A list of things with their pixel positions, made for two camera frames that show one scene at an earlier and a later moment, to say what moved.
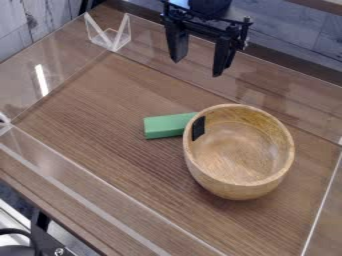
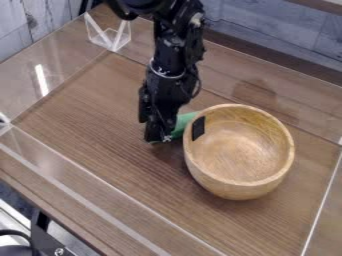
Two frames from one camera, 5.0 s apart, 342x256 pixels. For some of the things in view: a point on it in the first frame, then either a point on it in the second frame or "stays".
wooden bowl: x=238 y=149 stays
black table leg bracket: x=45 y=245 stays
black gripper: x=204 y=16 -> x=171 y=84
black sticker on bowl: x=197 y=128 stays
